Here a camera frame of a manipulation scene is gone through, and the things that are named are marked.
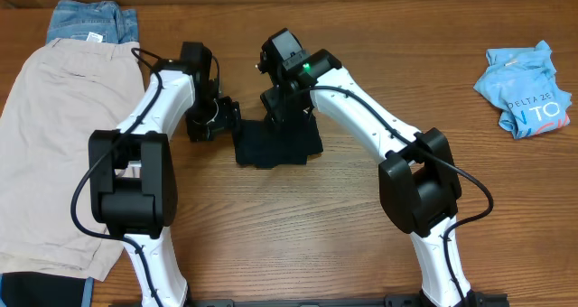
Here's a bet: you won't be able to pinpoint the black t-shirt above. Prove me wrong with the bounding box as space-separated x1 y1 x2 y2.
232 114 323 169

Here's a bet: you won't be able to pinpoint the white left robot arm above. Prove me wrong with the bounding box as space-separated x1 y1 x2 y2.
89 57 232 306

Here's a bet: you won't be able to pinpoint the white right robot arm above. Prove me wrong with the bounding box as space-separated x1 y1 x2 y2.
257 47 474 306

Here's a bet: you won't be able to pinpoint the beige shorts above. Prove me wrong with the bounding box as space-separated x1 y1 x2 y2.
1 39 144 281

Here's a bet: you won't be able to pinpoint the blue denim jeans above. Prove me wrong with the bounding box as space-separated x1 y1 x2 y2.
46 0 139 44

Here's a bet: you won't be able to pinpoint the light blue printed t-shirt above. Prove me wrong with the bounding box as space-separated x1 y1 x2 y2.
473 41 572 140

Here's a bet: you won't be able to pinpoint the black garment with blue trim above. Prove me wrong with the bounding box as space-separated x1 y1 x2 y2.
1 273 94 307

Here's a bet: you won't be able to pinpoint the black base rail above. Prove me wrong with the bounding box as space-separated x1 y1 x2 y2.
184 292 510 307

